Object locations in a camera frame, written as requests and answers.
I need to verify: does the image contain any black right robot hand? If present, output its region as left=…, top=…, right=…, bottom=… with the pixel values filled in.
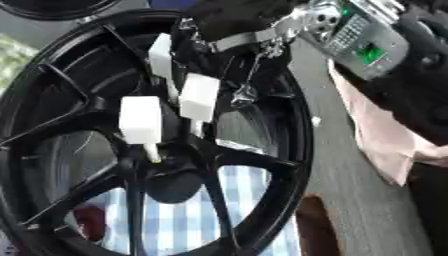
left=171, top=0, right=312, bottom=108

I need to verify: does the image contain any white pin with pale stem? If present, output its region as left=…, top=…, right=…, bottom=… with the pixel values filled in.
left=147, top=32, right=182, bottom=105
left=117, top=95, right=165, bottom=164
left=176, top=73, right=223, bottom=138

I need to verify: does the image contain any black spoked wheel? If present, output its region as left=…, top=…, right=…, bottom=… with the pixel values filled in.
left=0, top=9, right=317, bottom=256

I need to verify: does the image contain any black round tyre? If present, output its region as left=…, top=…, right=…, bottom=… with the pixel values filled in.
left=0, top=0, right=123, bottom=22

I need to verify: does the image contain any pale pink cloth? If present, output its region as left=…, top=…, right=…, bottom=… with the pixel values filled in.
left=325, top=59, right=448, bottom=188

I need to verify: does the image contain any brown wooden furniture piece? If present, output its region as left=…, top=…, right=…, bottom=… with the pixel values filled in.
left=294, top=194, right=345, bottom=256

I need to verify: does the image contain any dark red round object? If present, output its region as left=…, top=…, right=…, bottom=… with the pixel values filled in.
left=73, top=204, right=111, bottom=243

